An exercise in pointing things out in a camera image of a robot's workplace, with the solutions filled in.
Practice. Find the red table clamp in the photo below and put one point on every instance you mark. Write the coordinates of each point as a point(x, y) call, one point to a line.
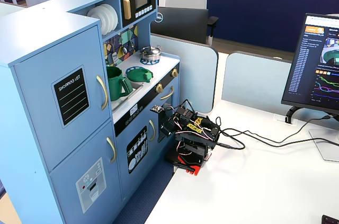
point(192, 167)

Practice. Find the black dell monitor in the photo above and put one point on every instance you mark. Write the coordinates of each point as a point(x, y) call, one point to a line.
point(180, 24)

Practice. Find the gold stove knob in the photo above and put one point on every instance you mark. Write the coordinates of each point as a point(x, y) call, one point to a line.
point(174, 73)
point(159, 88)

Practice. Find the silver toy sink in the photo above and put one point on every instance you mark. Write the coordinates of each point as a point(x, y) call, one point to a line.
point(124, 104)

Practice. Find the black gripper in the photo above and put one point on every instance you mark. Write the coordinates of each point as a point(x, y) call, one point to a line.
point(164, 127)

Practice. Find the green pitcher recipient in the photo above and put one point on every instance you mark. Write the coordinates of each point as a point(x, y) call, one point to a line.
point(114, 86)

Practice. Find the white toy plate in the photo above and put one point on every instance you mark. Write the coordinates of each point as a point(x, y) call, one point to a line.
point(112, 14)
point(107, 14)
point(94, 17)
point(116, 16)

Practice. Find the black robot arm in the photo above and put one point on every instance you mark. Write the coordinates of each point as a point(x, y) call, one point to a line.
point(205, 128)

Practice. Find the computer monitor showing graphs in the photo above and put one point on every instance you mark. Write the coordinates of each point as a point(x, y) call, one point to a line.
point(315, 65)

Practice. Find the dark keyboard corner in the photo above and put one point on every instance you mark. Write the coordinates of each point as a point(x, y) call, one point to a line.
point(331, 220)

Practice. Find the small steel pot with lid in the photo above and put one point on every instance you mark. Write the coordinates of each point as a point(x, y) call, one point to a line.
point(151, 52)

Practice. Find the light blue desk divider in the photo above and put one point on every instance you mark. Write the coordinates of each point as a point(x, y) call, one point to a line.
point(254, 78)
point(190, 75)

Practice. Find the monitor stand with silver base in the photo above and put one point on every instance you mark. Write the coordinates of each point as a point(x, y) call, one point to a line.
point(324, 144)

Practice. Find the small camera circuit board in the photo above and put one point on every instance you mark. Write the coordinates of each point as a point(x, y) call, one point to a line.
point(157, 109)

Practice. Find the blue toy kitchen unit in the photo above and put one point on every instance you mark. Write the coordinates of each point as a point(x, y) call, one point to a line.
point(39, 49)

